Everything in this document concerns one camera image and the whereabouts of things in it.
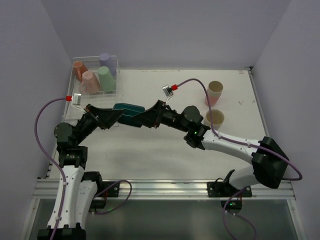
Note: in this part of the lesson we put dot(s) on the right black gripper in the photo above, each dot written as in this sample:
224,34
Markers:
158,113

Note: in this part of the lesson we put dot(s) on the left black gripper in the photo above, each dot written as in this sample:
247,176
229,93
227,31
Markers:
93,116

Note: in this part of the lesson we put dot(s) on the dark green ceramic mug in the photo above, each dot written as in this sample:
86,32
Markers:
130,110

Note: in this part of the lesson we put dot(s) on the light green plastic cup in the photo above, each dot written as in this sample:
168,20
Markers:
106,79

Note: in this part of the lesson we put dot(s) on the lavender plastic cup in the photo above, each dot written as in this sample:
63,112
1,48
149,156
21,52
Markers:
105,60

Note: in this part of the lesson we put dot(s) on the cream painted ceramic mug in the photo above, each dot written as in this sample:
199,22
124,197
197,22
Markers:
218,119

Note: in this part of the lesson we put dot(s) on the beige plastic cup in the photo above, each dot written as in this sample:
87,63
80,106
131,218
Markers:
215,89

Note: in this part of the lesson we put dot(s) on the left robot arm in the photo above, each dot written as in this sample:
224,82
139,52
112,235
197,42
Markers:
77,187

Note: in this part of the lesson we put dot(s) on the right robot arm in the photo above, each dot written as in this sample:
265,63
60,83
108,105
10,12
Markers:
266,159

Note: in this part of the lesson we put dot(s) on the light pink plastic cup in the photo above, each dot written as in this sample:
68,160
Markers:
90,83

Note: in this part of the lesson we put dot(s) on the orange plastic cup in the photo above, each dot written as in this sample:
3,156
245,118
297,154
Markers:
78,69

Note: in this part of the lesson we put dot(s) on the left black controller box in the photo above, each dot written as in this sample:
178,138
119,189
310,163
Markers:
97,204

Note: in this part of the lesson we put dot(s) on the black controller box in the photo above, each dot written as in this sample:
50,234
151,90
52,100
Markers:
233,207
97,204

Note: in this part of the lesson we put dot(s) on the right black controller box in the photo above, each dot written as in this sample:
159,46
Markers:
233,207

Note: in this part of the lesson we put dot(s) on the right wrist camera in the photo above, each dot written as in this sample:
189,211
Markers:
169,92

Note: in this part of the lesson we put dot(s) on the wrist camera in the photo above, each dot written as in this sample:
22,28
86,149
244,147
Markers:
169,92
76,102

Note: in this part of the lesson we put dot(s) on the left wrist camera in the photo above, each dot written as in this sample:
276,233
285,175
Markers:
76,102

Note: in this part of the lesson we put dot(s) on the white wire dish rack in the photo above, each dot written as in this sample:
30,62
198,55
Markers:
101,99

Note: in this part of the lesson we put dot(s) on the aluminium mounting rail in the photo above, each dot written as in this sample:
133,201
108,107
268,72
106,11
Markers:
175,190

